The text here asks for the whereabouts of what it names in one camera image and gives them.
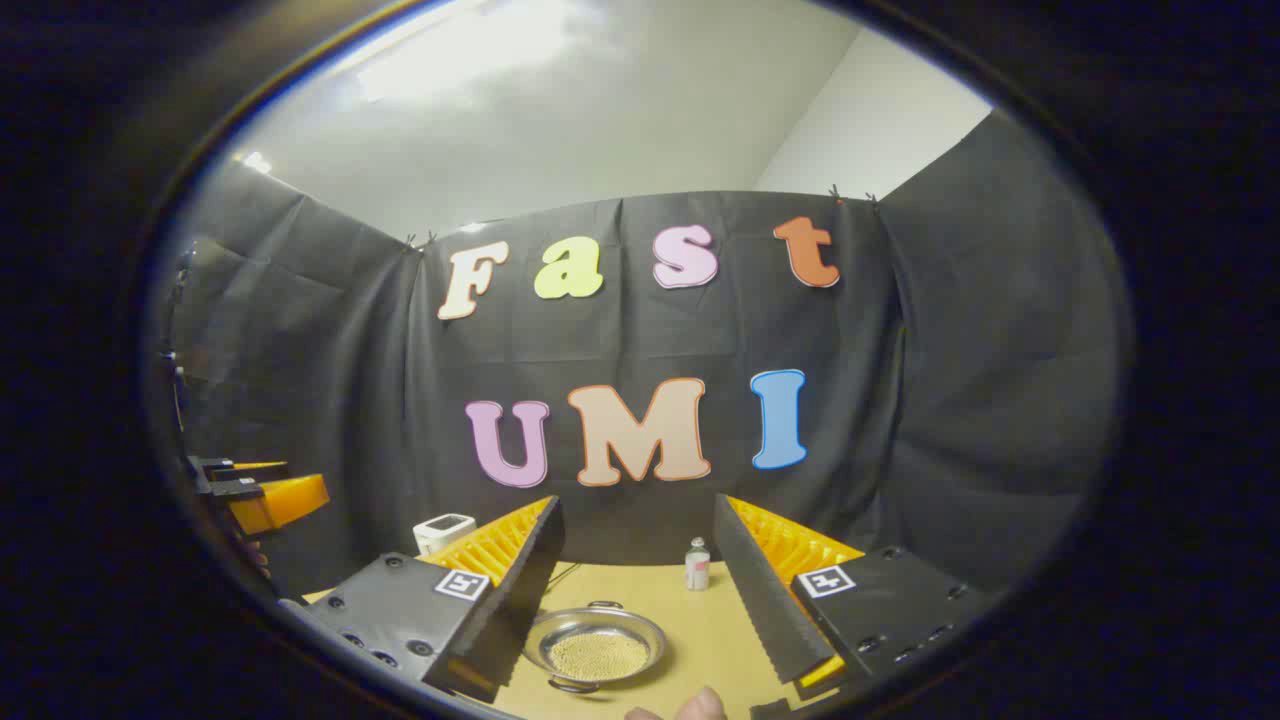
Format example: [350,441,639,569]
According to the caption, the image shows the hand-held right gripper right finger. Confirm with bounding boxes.
[712,493,991,701]

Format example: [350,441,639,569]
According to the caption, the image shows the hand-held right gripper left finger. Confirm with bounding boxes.
[300,495,566,704]

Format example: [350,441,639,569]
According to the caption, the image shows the steel pot with black handles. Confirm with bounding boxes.
[522,601,668,694]

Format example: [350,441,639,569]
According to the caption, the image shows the pile of soybeans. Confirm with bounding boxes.
[548,630,651,683]

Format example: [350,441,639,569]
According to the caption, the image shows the white box appliance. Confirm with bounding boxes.
[413,513,477,557]

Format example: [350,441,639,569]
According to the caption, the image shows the dark tripod stand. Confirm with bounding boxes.
[160,240,201,441]

